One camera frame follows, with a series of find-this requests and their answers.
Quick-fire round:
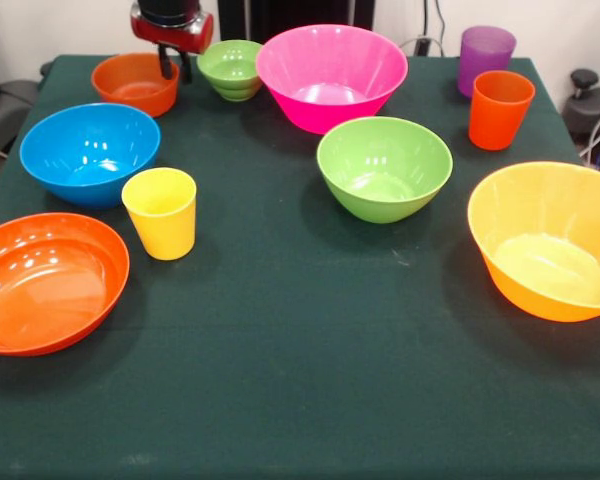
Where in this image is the black clamp knob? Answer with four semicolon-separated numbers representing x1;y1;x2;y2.
569;68;600;101

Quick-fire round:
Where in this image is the black rounded base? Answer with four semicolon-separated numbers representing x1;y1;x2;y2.
562;84;600;166

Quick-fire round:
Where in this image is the large green bowl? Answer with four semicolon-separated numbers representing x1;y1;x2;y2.
316;116;454;225

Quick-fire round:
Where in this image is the black hanging cable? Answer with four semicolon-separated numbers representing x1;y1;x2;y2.
432;0;449;57

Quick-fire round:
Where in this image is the orange cup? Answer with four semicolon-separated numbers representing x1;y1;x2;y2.
468;70;537;152

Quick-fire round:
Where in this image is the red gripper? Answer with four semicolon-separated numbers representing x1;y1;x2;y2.
130;12;215;85

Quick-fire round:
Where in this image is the large pink bowl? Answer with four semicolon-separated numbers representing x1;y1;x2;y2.
254;23;410;136

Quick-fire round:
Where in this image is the purple cup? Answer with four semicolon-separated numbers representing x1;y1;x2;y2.
456;26;518;98

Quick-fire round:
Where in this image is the small green ribbed bowl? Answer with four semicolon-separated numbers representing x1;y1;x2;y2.
196;39;264;103

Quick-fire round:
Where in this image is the yellow cup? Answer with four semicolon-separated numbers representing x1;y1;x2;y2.
121;167;198;262

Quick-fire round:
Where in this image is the small orange bowl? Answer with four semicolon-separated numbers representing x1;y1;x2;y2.
90;52;181;119

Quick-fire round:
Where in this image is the blue bowl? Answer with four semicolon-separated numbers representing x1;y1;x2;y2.
19;103;162;211

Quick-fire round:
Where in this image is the dark grey chair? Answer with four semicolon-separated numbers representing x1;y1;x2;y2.
0;78;42;156

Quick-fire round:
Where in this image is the large yellow-orange bowl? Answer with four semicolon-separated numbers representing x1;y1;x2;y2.
467;160;600;324

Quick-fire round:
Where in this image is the wide shallow orange bowl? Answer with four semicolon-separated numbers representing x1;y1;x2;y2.
0;212;131;358

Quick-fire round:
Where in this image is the dark green tablecloth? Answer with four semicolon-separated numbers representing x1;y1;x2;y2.
0;53;600;480

